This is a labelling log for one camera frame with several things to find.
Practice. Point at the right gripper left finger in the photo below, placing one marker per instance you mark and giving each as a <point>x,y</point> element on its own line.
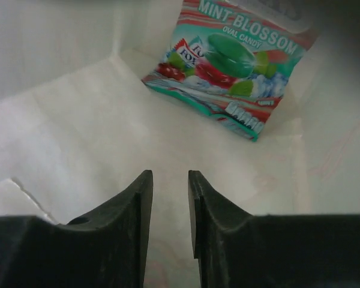
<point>105,247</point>

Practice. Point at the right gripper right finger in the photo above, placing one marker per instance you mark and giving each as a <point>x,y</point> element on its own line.
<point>237,249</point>

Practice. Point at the green printed paper bag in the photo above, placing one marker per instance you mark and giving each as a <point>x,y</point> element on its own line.
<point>77,125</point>

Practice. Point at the mint blossom candy bag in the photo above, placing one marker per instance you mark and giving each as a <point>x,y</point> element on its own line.
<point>232,60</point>

